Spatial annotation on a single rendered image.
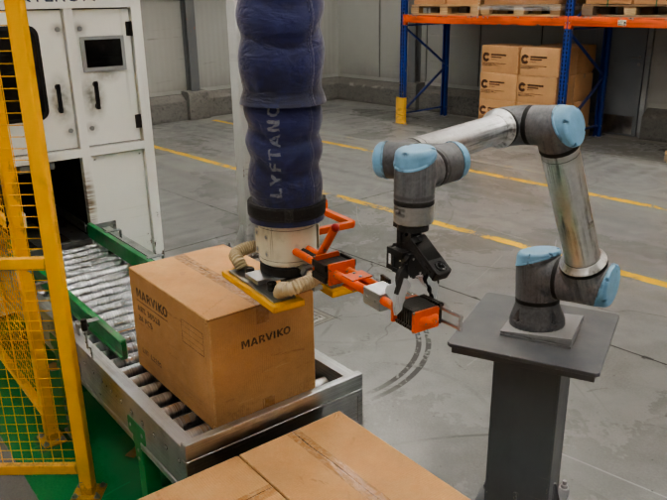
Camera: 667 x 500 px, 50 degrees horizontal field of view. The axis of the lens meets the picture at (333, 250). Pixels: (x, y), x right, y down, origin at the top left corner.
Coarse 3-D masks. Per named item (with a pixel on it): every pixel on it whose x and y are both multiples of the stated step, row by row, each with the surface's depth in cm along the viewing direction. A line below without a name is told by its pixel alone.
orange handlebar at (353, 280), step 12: (336, 216) 234; (324, 228) 222; (348, 228) 227; (300, 252) 201; (336, 276) 186; (348, 276) 182; (360, 276) 181; (348, 288) 182; (360, 288) 177; (384, 300) 170; (420, 324) 160; (432, 324) 160
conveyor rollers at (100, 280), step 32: (32, 256) 394; (64, 256) 395; (96, 256) 396; (96, 288) 353; (128, 288) 353; (128, 320) 317; (128, 352) 291; (160, 384) 263; (320, 384) 262; (192, 416) 242
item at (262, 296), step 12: (228, 276) 218; (240, 276) 216; (240, 288) 211; (252, 288) 208; (264, 288) 207; (264, 300) 200; (276, 300) 199; (288, 300) 200; (300, 300) 200; (276, 312) 196
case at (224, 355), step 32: (192, 256) 273; (224, 256) 273; (160, 288) 244; (192, 288) 243; (224, 288) 243; (160, 320) 250; (192, 320) 228; (224, 320) 223; (256, 320) 230; (288, 320) 239; (160, 352) 256; (192, 352) 234; (224, 352) 226; (256, 352) 234; (288, 352) 242; (192, 384) 239; (224, 384) 229; (256, 384) 237; (288, 384) 246; (224, 416) 232
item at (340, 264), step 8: (320, 256) 193; (328, 256) 194; (336, 256) 195; (344, 256) 194; (312, 264) 192; (320, 264) 188; (328, 264) 190; (336, 264) 187; (344, 264) 189; (352, 264) 190; (312, 272) 193; (320, 272) 191; (328, 272) 187; (344, 272) 189; (320, 280) 190; (328, 280) 188; (336, 280) 189
